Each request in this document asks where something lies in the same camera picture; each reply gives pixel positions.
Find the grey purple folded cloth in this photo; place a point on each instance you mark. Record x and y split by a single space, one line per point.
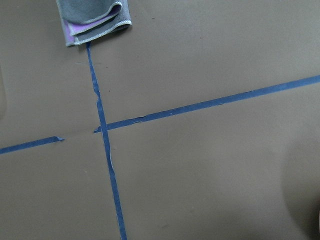
83 21

